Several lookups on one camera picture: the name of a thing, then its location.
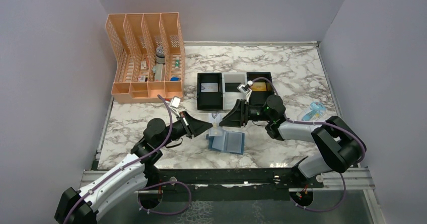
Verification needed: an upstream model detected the light blue tape dispenser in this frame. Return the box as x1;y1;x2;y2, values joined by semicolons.
297;102;327;121

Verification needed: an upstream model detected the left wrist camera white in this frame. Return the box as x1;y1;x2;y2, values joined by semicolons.
169;96;181;109

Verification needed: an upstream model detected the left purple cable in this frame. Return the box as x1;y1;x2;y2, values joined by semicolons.
61;95;192;224

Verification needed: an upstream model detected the black card in middle tray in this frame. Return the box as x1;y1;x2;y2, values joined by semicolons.
224;83;241;92

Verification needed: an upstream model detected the round tin in organizer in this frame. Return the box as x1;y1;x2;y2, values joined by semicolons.
155;45;165;64

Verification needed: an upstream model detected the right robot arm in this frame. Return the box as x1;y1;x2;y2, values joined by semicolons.
219;95;366;187

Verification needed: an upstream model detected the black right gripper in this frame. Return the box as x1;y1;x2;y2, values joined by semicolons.
219;99;272;127

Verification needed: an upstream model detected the green white small bottle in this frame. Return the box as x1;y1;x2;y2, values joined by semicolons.
175;57;180;69

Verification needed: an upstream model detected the blue card holder wallet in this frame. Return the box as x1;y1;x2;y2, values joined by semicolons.
206;131;245;155

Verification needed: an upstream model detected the black left card tray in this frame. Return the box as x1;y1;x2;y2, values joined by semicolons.
196;72;223;111

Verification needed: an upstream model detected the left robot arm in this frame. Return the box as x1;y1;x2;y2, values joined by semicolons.
54;111;212;223

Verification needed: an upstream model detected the silver card in left tray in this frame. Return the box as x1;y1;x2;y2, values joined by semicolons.
200;83;219;93

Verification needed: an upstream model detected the silver crest card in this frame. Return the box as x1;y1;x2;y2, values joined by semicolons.
208;113;224;137

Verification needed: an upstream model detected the orange plastic desk organizer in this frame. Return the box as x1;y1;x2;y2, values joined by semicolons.
105;12;186;104

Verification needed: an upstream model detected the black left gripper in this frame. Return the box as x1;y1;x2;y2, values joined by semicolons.
157;111;213;148

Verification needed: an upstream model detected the white red labelled box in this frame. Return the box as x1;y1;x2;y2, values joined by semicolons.
137;75;147;82

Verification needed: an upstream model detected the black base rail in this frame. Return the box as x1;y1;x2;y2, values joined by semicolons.
124;168;324;190

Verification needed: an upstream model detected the gold card in right tray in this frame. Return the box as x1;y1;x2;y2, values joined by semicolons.
251;82;268;92

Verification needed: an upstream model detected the white middle card tray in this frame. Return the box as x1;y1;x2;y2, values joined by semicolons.
222;72;247;110

